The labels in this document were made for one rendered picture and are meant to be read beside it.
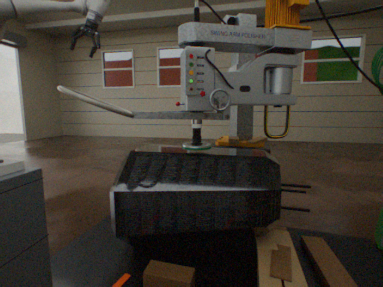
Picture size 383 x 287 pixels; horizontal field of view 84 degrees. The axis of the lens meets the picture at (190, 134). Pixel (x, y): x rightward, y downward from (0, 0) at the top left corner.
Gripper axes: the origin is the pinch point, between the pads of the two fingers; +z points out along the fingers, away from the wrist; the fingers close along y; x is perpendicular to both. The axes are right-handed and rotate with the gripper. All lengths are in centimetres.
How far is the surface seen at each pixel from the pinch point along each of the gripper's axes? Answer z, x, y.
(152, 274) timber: 110, -14, 97
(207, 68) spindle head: -21, 4, 80
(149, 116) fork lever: 22, 3, 57
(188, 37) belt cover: -34, 1, 61
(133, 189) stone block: 71, 1, 64
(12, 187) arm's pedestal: 78, -39, 17
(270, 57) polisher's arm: -48, 15, 118
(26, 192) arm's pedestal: 82, -32, 20
